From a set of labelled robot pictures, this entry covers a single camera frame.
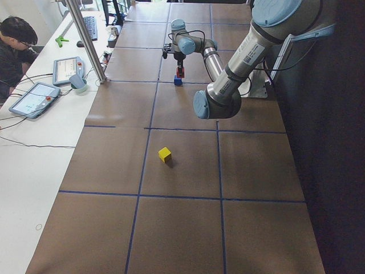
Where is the teach pendant tablet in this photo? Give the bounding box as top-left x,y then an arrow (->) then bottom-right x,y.
9,82 -> 60,119
52,56 -> 84,86

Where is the aluminium frame post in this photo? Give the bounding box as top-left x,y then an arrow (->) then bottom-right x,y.
65,0 -> 107,84

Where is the white mount base plate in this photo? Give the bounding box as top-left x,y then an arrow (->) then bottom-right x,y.
238,69 -> 268,98

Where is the blue wooden block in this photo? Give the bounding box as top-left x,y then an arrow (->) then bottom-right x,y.
173,75 -> 183,86

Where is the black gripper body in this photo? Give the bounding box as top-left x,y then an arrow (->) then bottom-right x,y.
173,51 -> 186,61

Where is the seated person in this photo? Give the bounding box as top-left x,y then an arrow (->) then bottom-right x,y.
1,16 -> 38,104

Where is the light blue tape roll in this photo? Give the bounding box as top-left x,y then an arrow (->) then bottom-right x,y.
69,74 -> 87,94

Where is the yellow wooden block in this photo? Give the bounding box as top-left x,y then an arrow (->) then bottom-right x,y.
158,147 -> 172,163

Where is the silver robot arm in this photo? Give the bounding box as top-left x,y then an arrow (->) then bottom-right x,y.
171,1 -> 323,119

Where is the black keyboard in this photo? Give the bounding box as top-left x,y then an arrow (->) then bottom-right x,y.
83,16 -> 98,41

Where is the metal cup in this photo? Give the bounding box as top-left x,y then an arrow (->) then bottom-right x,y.
110,25 -> 121,37

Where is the near teach pendant tablet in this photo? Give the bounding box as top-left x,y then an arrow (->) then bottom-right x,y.
9,82 -> 60,119

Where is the green plastic tool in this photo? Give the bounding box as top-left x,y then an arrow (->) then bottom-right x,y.
55,35 -> 69,48

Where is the far teach pendant tablet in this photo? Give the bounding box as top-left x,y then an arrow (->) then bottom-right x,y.
52,56 -> 84,86

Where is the red wooden block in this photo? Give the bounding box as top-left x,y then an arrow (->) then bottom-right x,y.
176,67 -> 185,79

